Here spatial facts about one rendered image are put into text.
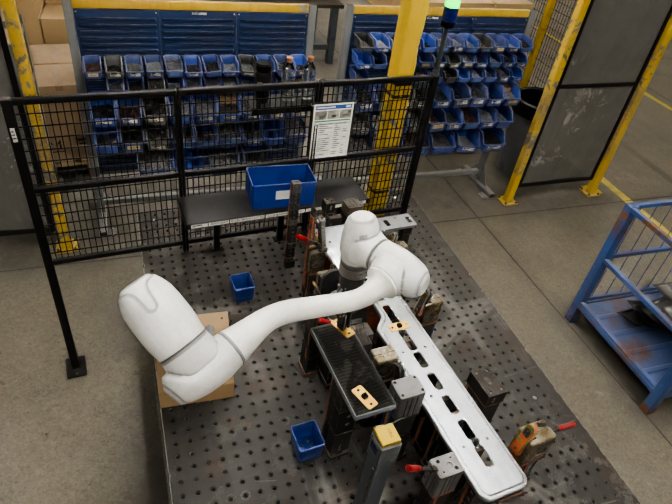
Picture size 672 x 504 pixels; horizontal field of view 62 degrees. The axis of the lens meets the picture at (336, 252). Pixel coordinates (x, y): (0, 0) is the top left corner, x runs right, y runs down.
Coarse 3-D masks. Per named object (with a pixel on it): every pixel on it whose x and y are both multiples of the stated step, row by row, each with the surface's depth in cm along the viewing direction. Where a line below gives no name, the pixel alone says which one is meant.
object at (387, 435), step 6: (384, 426) 164; (390, 426) 164; (378, 432) 162; (384, 432) 163; (390, 432) 163; (396, 432) 163; (378, 438) 162; (384, 438) 161; (390, 438) 161; (396, 438) 162; (384, 444) 160; (390, 444) 161
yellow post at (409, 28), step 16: (416, 0) 251; (400, 16) 260; (416, 16) 256; (400, 32) 262; (416, 32) 261; (400, 48) 265; (416, 48) 267; (400, 64) 268; (400, 96) 280; (384, 112) 289; (400, 112) 286; (384, 128) 291; (384, 160) 302; (384, 176) 309; (368, 192) 320; (384, 192) 317; (368, 208) 324
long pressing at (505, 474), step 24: (336, 240) 255; (336, 264) 242; (384, 312) 223; (408, 312) 225; (384, 336) 213; (408, 360) 206; (432, 360) 207; (432, 384) 199; (456, 384) 200; (432, 408) 191; (456, 432) 184; (480, 432) 186; (456, 456) 177; (504, 456) 180; (480, 480) 172; (504, 480) 173
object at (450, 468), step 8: (440, 456) 170; (448, 456) 170; (432, 464) 168; (440, 464) 168; (448, 464) 169; (456, 464) 169; (440, 472) 166; (448, 472) 166; (456, 472) 167; (424, 480) 174; (432, 480) 169; (440, 480) 165; (448, 480) 167; (456, 480) 170; (424, 488) 177; (432, 488) 170; (440, 488) 169; (448, 488) 172; (424, 496) 178; (432, 496) 171; (440, 496) 175
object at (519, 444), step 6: (528, 426) 178; (534, 426) 177; (522, 432) 179; (528, 432) 177; (534, 432) 176; (516, 438) 182; (522, 438) 180; (528, 438) 178; (516, 444) 182; (522, 444) 180; (516, 450) 182; (522, 450) 181
